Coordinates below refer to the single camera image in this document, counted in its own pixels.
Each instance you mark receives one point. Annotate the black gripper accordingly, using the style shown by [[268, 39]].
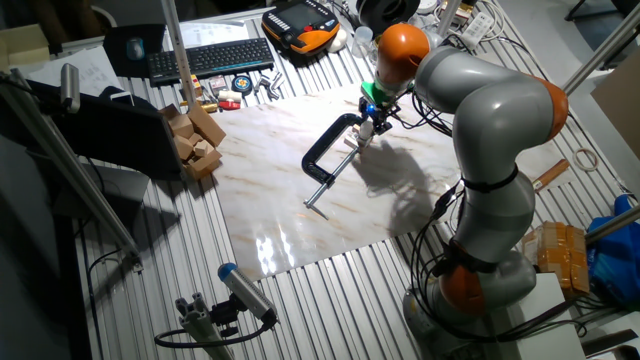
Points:
[[372, 111]]

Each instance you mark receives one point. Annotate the grey cylindrical peg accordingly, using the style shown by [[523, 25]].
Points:
[[365, 131]]

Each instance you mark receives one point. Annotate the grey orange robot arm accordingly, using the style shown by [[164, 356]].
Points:
[[495, 125]]

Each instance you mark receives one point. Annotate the black C-clamp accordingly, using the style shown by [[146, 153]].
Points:
[[320, 150]]

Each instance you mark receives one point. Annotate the clear plastic jar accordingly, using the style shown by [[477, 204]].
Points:
[[362, 42]]

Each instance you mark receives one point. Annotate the white egg shaped object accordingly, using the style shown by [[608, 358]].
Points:
[[337, 41]]

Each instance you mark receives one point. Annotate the black filament spool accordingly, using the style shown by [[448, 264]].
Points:
[[380, 12]]

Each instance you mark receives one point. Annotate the silver pipe fitting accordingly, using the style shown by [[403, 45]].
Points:
[[269, 85]]

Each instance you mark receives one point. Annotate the orange black teach pendant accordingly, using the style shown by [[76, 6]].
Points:
[[300, 25]]

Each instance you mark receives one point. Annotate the white power strip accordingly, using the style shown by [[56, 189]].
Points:
[[477, 29]]

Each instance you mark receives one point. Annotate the black round tape measure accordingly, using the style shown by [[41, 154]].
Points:
[[242, 84]]

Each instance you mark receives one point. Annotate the small red white packet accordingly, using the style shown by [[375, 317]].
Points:
[[217, 84]]

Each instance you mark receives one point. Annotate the brass fitting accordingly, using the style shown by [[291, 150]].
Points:
[[210, 107]]

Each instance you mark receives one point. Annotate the open cardboard box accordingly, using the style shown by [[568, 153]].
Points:
[[207, 125]]

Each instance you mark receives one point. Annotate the tan wooden block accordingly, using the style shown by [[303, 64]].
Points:
[[204, 149], [195, 138], [181, 126], [182, 147]]

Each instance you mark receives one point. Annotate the black keyboard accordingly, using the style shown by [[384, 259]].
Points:
[[210, 59]]

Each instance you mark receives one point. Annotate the white printed sheet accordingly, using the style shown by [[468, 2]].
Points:
[[215, 32]]

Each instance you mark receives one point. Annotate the tape roll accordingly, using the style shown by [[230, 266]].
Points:
[[576, 159]]

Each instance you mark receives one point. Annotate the brown taped package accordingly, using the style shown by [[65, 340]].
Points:
[[562, 257]]

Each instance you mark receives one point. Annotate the brown cardboard sheet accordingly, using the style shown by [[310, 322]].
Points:
[[620, 105]]

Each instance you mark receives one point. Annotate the grey computer mouse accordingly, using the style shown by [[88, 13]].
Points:
[[135, 49]]

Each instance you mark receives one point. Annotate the smartphone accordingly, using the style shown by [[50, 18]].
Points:
[[122, 97]]

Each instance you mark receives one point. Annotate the dark laptop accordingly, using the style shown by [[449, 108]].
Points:
[[115, 135]]

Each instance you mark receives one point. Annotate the black mouse pad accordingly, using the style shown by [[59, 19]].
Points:
[[115, 55]]

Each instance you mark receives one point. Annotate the short aluminium profile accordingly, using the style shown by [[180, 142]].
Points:
[[200, 325]]

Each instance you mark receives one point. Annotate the blue bag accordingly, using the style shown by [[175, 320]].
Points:
[[617, 265]]

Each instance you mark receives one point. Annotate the white paper sheets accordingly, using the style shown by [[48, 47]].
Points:
[[90, 70]]

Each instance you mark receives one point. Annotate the beige boxes stack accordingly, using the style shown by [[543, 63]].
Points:
[[22, 47]]

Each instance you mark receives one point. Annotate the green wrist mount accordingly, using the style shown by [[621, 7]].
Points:
[[371, 92]]

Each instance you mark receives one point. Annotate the grey camera blue tip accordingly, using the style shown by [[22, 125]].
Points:
[[247, 292]]

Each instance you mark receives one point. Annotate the aluminium frame post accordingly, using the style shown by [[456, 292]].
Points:
[[600, 50], [175, 45], [615, 224]]

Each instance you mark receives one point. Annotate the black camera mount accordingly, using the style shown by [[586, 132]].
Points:
[[225, 315]]

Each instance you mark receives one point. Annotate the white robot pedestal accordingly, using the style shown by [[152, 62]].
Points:
[[545, 320]]

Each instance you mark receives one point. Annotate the aluminium frame strut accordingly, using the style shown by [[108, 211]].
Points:
[[70, 167]]

